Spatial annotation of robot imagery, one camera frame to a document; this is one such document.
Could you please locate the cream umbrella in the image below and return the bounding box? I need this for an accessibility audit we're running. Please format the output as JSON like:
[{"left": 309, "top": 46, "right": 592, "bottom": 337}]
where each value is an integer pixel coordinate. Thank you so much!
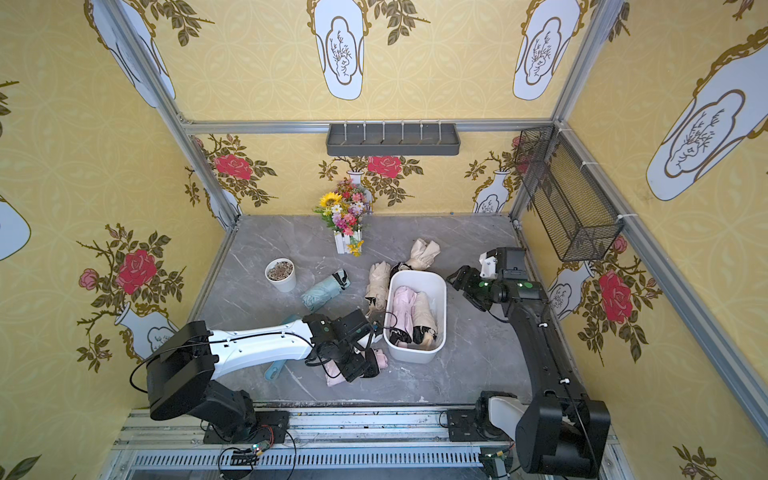
[{"left": 364, "top": 262, "right": 391, "bottom": 316}]

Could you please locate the teal hand mirror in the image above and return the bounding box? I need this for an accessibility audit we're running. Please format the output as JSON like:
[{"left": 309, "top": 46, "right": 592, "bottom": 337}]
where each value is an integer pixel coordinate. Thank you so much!
[{"left": 265, "top": 314, "right": 302, "bottom": 382}]

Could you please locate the pink umbrella front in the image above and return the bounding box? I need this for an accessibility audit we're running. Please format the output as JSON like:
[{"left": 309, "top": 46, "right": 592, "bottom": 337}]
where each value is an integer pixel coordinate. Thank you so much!
[{"left": 325, "top": 349, "right": 388, "bottom": 387}]

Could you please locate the white cup with pebbles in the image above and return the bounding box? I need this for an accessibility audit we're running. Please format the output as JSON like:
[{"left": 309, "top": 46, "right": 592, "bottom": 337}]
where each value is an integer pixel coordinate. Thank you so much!
[{"left": 264, "top": 258, "right": 297, "bottom": 293}]

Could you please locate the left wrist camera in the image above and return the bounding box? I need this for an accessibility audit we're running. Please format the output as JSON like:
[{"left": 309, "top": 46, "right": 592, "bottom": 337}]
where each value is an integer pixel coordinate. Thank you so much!
[{"left": 331, "top": 309, "right": 376, "bottom": 347}]

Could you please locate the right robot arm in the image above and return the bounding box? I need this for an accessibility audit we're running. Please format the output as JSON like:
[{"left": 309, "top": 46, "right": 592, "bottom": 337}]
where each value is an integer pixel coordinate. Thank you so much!
[{"left": 446, "top": 265, "right": 611, "bottom": 479}]

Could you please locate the teal umbrella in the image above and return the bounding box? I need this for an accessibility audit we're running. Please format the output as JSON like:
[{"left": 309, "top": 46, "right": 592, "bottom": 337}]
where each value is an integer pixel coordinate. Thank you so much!
[{"left": 301, "top": 269, "right": 351, "bottom": 313}]

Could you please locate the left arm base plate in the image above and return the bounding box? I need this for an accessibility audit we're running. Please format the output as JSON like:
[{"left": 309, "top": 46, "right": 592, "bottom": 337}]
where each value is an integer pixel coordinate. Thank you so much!
[{"left": 203, "top": 410, "right": 290, "bottom": 445}]

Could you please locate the beige umbrella black strap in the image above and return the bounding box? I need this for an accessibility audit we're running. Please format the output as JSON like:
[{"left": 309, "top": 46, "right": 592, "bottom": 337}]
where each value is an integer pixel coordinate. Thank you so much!
[{"left": 411, "top": 291, "right": 439, "bottom": 350}]

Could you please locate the grey wall shelf rack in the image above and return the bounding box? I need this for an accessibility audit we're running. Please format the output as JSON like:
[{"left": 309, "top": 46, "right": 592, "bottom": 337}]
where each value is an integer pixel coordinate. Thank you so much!
[{"left": 326, "top": 121, "right": 461, "bottom": 157}]

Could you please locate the beige folded umbrella back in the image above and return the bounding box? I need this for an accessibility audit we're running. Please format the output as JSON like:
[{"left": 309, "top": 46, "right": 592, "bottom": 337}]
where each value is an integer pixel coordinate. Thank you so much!
[{"left": 405, "top": 238, "right": 441, "bottom": 271}]

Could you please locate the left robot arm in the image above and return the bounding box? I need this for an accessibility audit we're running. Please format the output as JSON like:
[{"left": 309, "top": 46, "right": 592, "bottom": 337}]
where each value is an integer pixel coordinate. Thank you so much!
[{"left": 144, "top": 310, "right": 383, "bottom": 443}]

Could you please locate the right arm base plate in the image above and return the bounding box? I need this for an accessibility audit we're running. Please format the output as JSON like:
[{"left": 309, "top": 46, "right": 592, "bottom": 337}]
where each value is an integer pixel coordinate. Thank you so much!
[{"left": 445, "top": 409, "right": 522, "bottom": 443}]

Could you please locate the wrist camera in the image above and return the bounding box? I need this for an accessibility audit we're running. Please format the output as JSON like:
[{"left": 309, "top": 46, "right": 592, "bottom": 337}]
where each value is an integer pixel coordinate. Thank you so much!
[
  {"left": 331, "top": 309, "right": 376, "bottom": 347},
  {"left": 479, "top": 247, "right": 529, "bottom": 281}
]

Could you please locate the black wire mesh basket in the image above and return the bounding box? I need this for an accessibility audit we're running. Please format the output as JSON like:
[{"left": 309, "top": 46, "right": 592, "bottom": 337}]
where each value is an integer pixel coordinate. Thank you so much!
[{"left": 515, "top": 126, "right": 624, "bottom": 262}]

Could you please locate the white plastic storage box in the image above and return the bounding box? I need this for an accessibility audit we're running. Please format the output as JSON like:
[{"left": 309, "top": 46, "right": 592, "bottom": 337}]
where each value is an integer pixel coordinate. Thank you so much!
[{"left": 384, "top": 270, "right": 447, "bottom": 364}]

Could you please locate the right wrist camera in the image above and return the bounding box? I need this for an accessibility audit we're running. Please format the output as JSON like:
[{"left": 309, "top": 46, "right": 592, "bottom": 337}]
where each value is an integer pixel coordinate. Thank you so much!
[{"left": 479, "top": 247, "right": 529, "bottom": 281}]

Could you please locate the flower bouquet in vase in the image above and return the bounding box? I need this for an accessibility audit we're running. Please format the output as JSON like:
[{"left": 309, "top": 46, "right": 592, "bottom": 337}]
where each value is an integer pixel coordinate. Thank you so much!
[{"left": 314, "top": 179, "right": 372, "bottom": 257}]

